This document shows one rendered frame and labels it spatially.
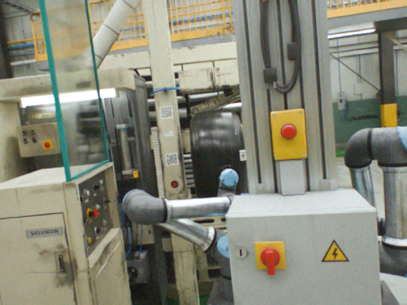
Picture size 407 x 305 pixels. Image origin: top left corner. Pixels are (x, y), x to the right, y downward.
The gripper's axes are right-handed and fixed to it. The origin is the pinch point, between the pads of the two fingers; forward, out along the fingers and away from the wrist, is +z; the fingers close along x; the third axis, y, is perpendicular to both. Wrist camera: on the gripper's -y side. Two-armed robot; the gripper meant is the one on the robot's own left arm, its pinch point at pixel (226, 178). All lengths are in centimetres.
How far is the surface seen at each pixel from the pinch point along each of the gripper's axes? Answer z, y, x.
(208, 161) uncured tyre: 7.5, 10.0, 8.7
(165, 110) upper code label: 25, 43, 32
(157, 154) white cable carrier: 31, 17, 41
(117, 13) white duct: 44, 114, 59
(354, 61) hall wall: 870, 250, -445
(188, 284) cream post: 39, -68, 30
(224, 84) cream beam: 49, 60, -6
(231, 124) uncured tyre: 14.0, 29.3, -6.5
